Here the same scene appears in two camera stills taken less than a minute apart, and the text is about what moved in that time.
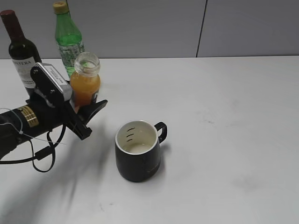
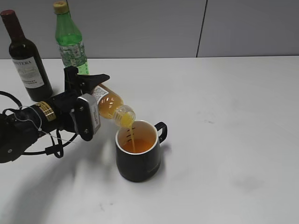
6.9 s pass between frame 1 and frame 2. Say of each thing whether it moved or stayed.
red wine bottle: stayed
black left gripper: moved
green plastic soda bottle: stayed
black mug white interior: stayed
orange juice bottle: moved
